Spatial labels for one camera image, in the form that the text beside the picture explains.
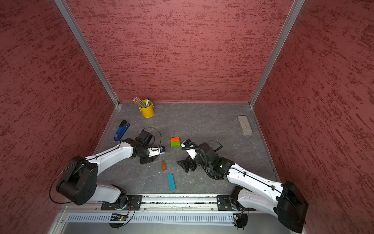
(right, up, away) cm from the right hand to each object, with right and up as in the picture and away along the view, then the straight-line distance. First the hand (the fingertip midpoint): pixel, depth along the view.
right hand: (183, 159), depth 76 cm
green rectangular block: (-6, +4, +19) cm, 20 cm away
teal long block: (-6, -16, +3) cm, 17 cm away
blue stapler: (-46, +13, +24) cm, 53 cm away
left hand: (-22, -3, +12) cm, 26 cm away
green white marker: (-28, +34, +31) cm, 54 cm away
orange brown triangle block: (-12, -7, +9) cm, 17 cm away
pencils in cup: (-33, +34, +24) cm, 53 cm away
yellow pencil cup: (-30, +26, +33) cm, 52 cm away
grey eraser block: (+44, +17, +28) cm, 54 cm away
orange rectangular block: (-7, +8, +21) cm, 23 cm away
